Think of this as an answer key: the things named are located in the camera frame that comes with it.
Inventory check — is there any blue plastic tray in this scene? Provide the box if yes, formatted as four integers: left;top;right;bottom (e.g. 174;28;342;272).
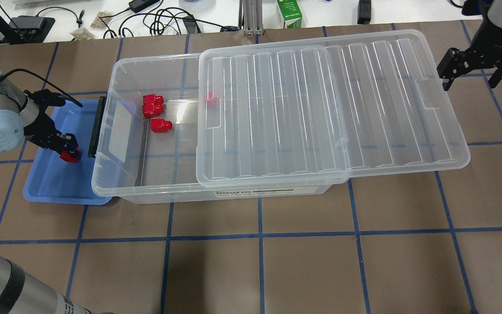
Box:
23;99;111;205

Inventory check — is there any black power adapter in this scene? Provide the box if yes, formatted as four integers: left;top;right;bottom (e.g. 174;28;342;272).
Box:
128;0;161;13

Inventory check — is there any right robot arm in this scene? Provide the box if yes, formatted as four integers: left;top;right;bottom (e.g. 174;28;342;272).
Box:
437;0;502;91

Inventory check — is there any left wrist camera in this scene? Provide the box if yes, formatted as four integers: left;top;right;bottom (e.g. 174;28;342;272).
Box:
24;89;83;111

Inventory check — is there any snack bag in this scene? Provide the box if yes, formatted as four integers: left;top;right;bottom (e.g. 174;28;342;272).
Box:
90;11;116;29
70;27;95;41

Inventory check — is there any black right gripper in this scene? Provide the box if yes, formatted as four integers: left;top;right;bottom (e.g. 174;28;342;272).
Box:
437;26;502;91

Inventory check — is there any clear plastic box lid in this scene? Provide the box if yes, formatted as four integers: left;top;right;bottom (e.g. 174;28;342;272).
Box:
196;30;471;190

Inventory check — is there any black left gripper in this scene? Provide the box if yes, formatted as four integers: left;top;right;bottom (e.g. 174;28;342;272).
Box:
24;112;78;153

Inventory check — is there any green white carton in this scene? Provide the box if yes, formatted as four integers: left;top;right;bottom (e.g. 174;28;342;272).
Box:
276;0;303;29

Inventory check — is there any black box latch handle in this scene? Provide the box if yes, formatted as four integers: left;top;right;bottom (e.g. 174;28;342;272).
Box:
88;96;107;158

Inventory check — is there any clear plastic storage box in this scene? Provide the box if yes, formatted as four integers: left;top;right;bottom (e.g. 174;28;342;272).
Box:
92;44;348;204

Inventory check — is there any aluminium frame post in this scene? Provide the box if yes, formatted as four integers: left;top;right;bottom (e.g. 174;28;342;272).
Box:
239;0;265;36

